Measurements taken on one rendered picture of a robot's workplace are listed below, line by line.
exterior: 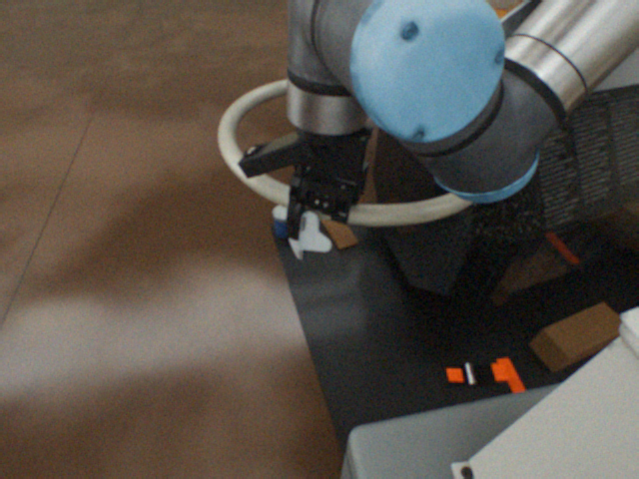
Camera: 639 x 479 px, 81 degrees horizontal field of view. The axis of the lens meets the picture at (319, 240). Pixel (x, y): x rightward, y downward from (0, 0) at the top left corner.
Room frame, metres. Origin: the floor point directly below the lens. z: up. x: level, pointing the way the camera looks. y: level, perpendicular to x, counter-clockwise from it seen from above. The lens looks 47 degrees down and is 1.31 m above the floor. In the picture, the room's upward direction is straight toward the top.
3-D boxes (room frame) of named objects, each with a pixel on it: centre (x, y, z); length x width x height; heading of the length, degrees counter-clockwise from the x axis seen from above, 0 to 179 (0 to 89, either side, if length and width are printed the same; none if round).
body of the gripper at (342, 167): (0.38, -0.01, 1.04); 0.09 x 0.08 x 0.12; 68
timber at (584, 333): (0.66, -0.95, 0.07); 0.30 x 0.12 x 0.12; 112
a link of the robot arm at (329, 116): (0.39, -0.01, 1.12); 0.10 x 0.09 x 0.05; 158
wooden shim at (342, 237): (1.27, -0.09, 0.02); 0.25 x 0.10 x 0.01; 24
